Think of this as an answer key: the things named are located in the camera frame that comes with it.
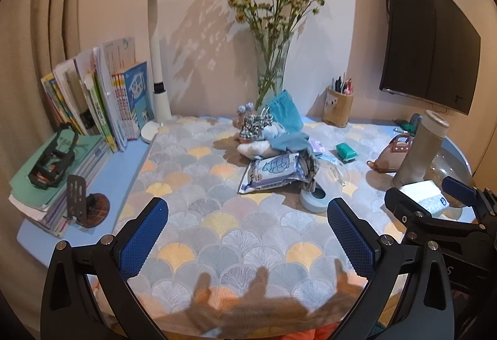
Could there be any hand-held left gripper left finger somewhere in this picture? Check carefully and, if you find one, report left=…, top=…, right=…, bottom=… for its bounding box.
left=41, top=197, right=169, bottom=340

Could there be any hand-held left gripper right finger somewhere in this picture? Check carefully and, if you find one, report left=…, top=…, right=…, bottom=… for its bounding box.
left=327, top=197, right=455, bottom=340

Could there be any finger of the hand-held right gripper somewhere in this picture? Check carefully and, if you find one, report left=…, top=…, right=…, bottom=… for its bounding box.
left=384, top=188, right=486, bottom=257
left=443, top=176, right=490, bottom=224

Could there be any white packet with blue logo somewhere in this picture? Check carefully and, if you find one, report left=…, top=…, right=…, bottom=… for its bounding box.
left=398, top=180, right=453, bottom=215

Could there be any ribbed glass bowl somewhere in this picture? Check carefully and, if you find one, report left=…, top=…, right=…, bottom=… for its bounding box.
left=425, top=152, right=476, bottom=209

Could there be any white and blue tissue packet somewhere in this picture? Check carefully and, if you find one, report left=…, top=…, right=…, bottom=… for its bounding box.
left=238, top=154, right=301, bottom=194

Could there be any teal drawstring pouch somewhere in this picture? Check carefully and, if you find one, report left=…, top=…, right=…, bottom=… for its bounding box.
left=266, top=89, right=304, bottom=132

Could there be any checkered fabric toy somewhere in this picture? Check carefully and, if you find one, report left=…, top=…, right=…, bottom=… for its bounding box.
left=238, top=115, right=272, bottom=143

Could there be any brown plush toy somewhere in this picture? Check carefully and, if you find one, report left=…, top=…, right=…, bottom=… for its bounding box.
left=233, top=103, right=257, bottom=129

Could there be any small pink bag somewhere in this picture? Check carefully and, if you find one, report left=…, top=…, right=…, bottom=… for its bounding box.
left=367, top=134, right=414, bottom=172

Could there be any light blue tape roll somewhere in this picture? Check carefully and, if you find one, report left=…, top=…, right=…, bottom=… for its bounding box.
left=299, top=187, right=329, bottom=213

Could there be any beige thermos bottle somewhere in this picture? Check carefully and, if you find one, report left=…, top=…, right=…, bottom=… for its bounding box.
left=392, top=110, right=450, bottom=188

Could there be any clear glass cup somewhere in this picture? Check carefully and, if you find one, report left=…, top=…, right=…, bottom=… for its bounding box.
left=322, top=163, right=350, bottom=187

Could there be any small green box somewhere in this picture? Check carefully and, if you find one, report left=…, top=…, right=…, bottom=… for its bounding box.
left=336, top=143, right=357, bottom=161

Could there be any black stand with wooden base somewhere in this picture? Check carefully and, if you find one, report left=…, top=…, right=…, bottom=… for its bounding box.
left=66, top=175, right=111, bottom=228

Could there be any grey plaid cloth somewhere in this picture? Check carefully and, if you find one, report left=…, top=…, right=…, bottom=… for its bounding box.
left=298, top=149, right=323, bottom=192

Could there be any green patterned item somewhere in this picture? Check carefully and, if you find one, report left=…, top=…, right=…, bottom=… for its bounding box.
left=394, top=119, right=422, bottom=133

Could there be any light blue face mask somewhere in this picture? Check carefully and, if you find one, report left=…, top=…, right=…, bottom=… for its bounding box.
left=318, top=153, right=344, bottom=167

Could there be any scallop patterned table mat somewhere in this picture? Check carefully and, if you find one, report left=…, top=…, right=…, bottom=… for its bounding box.
left=89, top=115, right=478, bottom=337

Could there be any pale purple packet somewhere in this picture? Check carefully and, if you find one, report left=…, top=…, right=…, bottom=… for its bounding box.
left=308, top=138, right=331, bottom=154

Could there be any beige pen holder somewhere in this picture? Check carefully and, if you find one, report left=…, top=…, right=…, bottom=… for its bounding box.
left=322, top=87, right=355, bottom=128

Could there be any stack of flat books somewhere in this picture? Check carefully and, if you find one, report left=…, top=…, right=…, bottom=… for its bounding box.
left=8, top=134, right=113, bottom=238

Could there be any bunch of pens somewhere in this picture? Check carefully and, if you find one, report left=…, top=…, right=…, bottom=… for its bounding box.
left=331, top=74, right=354, bottom=95

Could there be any row of upright books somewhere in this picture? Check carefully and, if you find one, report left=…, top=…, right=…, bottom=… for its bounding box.
left=41, top=36, right=150, bottom=152

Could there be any white desk lamp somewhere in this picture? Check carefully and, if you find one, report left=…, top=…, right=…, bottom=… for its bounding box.
left=117, top=0, right=185, bottom=144

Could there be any beige curtain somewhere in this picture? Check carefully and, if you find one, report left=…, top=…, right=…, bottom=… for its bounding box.
left=8, top=0, right=92, bottom=123

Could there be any black wall television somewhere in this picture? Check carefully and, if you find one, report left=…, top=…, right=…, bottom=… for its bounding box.
left=378, top=0, right=482, bottom=116

